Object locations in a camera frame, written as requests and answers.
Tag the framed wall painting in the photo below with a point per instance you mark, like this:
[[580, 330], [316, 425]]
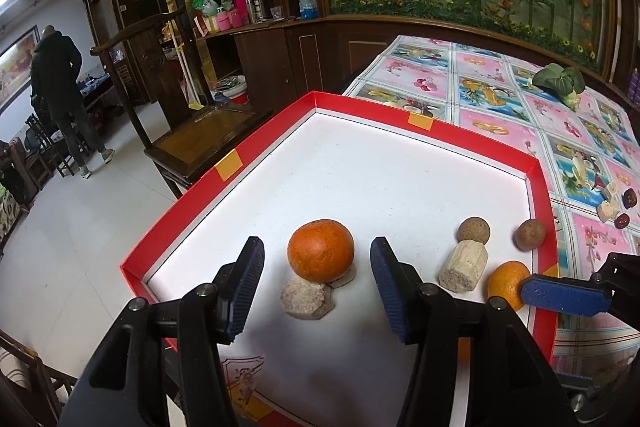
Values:
[[15, 67]]

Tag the dark red date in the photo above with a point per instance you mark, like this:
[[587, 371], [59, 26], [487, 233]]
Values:
[[622, 221], [629, 197]]

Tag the dark dining chair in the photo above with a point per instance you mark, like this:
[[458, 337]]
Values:
[[45, 152]]

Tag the beige sugarcane piece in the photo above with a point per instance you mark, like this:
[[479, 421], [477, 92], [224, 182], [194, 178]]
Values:
[[462, 266], [611, 191]]

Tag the covered dining table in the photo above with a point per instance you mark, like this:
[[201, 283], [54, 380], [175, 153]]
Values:
[[95, 88]]

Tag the green packet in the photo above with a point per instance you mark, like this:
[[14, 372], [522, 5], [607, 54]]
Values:
[[205, 4]]

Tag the red and white bucket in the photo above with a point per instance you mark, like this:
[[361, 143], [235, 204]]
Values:
[[232, 91]]

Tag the grey stone piece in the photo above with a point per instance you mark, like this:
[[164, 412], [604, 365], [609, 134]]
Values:
[[306, 300], [346, 278]]

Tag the wooden sideboard cabinet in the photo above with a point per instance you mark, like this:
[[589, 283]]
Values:
[[320, 57]]

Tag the pink bottle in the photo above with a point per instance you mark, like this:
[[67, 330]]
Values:
[[240, 4]]

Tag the orange mandarin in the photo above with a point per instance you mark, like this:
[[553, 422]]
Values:
[[502, 282], [321, 251]]

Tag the small items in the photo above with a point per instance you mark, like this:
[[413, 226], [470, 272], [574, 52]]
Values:
[[608, 210]]

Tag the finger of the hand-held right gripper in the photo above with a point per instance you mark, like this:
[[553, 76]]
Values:
[[600, 399], [565, 296]]

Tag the printed plastic tablecloth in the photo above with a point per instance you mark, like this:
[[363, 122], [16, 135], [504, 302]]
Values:
[[495, 107]]

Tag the small glass cup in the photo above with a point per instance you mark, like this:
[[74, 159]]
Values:
[[276, 12]]

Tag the brown longan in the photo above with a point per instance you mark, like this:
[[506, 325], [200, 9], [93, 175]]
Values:
[[529, 235], [474, 230]]

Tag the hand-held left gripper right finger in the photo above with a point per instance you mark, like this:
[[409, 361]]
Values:
[[395, 294]]

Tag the green bok choy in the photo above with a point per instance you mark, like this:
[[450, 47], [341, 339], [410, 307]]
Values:
[[557, 79]]

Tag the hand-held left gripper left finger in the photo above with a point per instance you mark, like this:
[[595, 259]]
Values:
[[240, 294]]

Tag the wooden chair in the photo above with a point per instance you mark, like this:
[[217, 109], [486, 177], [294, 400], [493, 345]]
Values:
[[30, 382]]

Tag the red cardboard box tray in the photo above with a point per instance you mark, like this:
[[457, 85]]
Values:
[[400, 167]]

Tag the carved wooden armchair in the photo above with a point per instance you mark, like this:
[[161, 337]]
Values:
[[205, 137]]

